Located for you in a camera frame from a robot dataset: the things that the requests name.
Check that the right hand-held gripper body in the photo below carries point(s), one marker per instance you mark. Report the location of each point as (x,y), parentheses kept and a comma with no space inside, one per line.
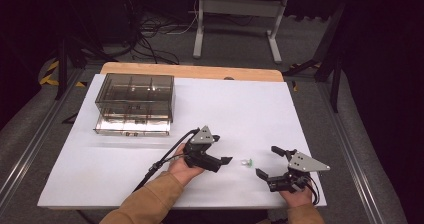
(300,165)

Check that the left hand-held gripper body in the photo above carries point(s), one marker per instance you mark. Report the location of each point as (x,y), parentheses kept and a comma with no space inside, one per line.
(200,150)

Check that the small green and white trinket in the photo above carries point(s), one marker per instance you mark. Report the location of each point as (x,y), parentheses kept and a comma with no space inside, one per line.
(247,162)

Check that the smoky clear drawer organizer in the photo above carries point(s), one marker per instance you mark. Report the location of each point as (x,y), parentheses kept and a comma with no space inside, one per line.
(133,87)

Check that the person's left hand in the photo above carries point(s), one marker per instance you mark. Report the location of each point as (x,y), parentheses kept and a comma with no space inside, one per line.
(180,170)

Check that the person's right hand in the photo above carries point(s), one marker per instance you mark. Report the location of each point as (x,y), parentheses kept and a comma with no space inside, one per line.
(298,199)

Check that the black metal stand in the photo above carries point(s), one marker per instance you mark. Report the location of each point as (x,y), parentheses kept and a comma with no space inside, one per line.
(62,67)
(335,67)

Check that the yellow black floor tape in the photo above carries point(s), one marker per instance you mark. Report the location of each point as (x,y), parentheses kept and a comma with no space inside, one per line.
(50,75)

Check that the aluminium floor rail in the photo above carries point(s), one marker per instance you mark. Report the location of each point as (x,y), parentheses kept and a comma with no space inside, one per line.
(350,150)
(36,134)

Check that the grey metal desk frame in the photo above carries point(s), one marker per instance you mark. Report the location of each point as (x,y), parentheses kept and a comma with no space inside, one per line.
(240,6)

